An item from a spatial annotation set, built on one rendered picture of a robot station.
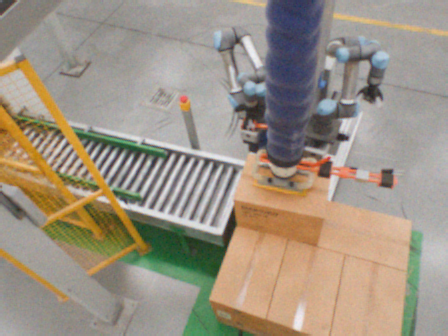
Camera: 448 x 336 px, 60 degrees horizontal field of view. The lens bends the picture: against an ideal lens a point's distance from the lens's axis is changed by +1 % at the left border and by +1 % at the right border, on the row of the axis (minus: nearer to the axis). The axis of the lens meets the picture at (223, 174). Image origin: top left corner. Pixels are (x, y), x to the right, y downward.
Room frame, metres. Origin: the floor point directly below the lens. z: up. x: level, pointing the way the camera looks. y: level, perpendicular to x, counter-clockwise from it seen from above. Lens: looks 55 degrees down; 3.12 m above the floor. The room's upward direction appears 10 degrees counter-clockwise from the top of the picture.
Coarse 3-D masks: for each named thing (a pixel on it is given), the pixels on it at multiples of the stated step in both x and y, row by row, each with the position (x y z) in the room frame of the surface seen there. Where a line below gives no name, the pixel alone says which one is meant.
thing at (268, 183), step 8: (264, 176) 1.38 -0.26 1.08; (272, 176) 1.37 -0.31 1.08; (256, 184) 1.33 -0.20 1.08; (264, 184) 1.32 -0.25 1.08; (272, 184) 1.31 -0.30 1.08; (288, 184) 1.29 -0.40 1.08; (296, 184) 1.28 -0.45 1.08; (288, 192) 1.24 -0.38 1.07; (296, 192) 1.22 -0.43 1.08; (304, 192) 1.21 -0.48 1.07
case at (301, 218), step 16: (240, 176) 1.51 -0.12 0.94; (304, 176) 1.42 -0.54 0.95; (240, 192) 1.38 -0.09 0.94; (256, 192) 1.35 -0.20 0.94; (272, 192) 1.33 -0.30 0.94; (320, 192) 1.27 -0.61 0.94; (240, 208) 1.31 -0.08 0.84; (256, 208) 1.27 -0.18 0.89; (272, 208) 1.22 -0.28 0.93; (288, 208) 1.19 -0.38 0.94; (304, 208) 1.17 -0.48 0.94; (320, 208) 1.15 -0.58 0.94; (240, 224) 1.32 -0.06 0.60; (256, 224) 1.27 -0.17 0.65; (272, 224) 1.22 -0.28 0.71; (288, 224) 1.17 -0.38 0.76; (304, 224) 1.13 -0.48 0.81; (320, 224) 1.09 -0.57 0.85; (304, 240) 1.12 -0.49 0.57
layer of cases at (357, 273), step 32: (352, 224) 1.19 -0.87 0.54; (384, 224) 1.15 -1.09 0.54; (256, 256) 1.07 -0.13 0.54; (288, 256) 1.03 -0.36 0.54; (320, 256) 0.99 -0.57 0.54; (352, 256) 0.96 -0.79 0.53; (384, 256) 0.92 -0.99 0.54; (224, 288) 0.89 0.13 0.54; (256, 288) 0.85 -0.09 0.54; (288, 288) 0.81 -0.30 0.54; (320, 288) 0.78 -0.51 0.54; (352, 288) 0.74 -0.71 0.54; (384, 288) 0.71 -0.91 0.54; (256, 320) 0.67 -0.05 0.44; (288, 320) 0.61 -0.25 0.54; (320, 320) 0.58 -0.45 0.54; (352, 320) 0.55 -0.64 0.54; (384, 320) 0.52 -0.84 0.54
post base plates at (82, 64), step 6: (72, 54) 4.33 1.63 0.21; (66, 60) 4.29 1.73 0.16; (78, 60) 4.30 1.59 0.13; (84, 60) 4.41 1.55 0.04; (66, 66) 4.25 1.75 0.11; (78, 66) 4.31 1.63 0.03; (84, 66) 4.29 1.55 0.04; (60, 72) 4.26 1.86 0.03; (66, 72) 4.22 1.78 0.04; (72, 72) 4.20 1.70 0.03; (78, 72) 4.18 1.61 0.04
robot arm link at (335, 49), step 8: (336, 40) 1.85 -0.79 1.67; (328, 48) 1.80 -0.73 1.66; (336, 48) 1.66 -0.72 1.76; (344, 48) 1.54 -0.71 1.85; (352, 48) 1.53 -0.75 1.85; (360, 48) 1.52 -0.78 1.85; (336, 56) 1.55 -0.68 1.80; (344, 56) 1.51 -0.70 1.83; (352, 56) 1.50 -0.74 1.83; (360, 56) 1.49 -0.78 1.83
